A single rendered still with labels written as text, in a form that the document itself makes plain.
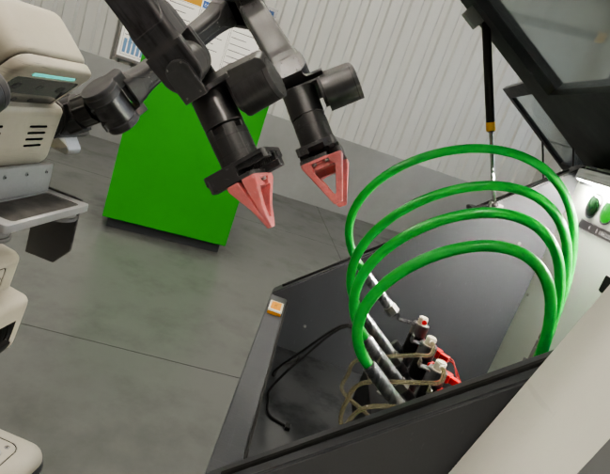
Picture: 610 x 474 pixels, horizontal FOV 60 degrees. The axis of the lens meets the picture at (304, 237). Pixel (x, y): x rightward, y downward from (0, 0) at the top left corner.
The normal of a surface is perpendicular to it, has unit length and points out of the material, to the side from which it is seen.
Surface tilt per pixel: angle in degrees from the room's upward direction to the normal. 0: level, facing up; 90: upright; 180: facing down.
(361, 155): 90
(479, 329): 90
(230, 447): 0
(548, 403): 76
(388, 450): 90
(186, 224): 90
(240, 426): 0
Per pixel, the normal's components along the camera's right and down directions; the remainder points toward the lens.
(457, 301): -0.07, 0.24
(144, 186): 0.22, 0.33
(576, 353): -0.84, -0.54
